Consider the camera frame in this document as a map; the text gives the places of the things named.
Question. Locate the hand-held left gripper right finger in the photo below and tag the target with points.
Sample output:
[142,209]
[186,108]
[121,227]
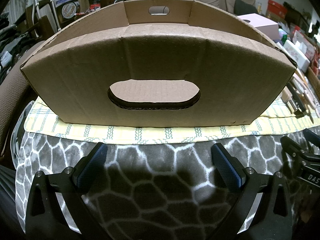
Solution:
[226,166]

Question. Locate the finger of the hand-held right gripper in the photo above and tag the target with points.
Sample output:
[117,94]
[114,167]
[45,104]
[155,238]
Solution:
[292,146]
[313,135]

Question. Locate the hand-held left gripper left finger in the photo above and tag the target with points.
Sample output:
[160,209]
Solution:
[93,161]

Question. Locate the cardboard box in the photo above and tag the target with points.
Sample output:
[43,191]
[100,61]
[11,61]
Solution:
[75,80]

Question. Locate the pink box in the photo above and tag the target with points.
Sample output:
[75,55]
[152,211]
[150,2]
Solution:
[260,25]

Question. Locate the beige foundation bottle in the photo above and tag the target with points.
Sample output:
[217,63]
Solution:
[291,100]

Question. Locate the wicker basket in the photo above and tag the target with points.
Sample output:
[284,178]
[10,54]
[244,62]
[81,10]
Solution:
[314,81]

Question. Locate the yellow plaid cloth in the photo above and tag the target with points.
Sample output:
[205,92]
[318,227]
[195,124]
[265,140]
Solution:
[150,133]

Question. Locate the grey giraffe-pattern blanket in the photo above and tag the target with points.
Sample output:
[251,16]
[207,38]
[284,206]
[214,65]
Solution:
[160,192]

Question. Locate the white foam box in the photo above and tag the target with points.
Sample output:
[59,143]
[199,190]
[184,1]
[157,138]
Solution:
[298,55]

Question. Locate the brown padded chair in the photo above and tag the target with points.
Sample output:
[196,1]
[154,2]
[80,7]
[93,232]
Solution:
[12,105]

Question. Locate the pile of red printed packages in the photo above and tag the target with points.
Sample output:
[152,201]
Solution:
[298,33]

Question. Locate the purple and green object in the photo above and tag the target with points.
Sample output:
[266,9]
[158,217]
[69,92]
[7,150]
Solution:
[283,36]

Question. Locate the red box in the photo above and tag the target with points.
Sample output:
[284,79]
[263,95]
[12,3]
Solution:
[276,8]

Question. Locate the pile of clothes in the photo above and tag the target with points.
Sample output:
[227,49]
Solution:
[12,42]

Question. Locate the dark sofa cushion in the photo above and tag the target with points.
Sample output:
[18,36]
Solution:
[243,6]

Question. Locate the dark wooden chair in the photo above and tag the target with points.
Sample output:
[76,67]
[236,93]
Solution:
[37,20]

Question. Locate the round printed tin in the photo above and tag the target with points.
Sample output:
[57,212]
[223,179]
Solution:
[70,10]

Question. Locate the white tube rack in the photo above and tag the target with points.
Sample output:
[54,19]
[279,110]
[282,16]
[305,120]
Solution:
[51,2]

